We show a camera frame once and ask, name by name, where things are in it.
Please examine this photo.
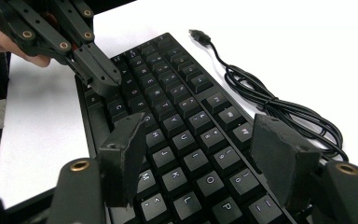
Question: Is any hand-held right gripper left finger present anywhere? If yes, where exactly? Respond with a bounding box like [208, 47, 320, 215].
[98, 112, 147, 208]

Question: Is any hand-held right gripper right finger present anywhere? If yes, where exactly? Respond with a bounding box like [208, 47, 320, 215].
[251, 114, 323, 211]

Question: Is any black computer keyboard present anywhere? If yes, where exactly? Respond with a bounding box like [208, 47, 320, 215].
[74, 32, 311, 224]

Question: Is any white table board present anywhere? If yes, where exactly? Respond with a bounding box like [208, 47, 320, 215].
[0, 0, 358, 209]

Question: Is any black keyboard cable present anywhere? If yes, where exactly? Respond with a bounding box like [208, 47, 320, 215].
[188, 29, 350, 162]

